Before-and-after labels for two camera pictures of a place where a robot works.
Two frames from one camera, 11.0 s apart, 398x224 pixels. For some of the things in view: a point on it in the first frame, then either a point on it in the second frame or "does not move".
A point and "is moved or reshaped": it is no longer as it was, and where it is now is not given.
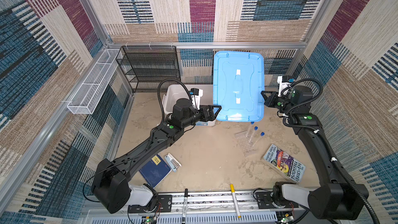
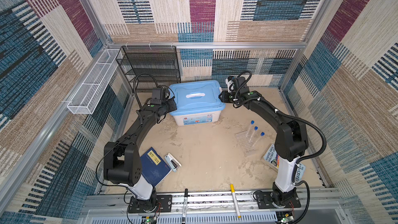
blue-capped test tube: x=261 y=134 does not move
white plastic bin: x=175 y=92 is moved or reshaped
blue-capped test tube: x=255 y=129 does not move
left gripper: x=210 y=117 -> x=172 y=105
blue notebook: x=155 y=171 does not move
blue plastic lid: x=239 y=79 is moved or reshaped
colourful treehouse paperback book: x=284 y=163 does not move
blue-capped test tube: x=248 y=131 does not move
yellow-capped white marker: x=232 y=188 does not move
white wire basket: x=85 y=100 does not move
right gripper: x=270 y=100 -> x=224 y=94
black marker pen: x=185 y=206 does not move
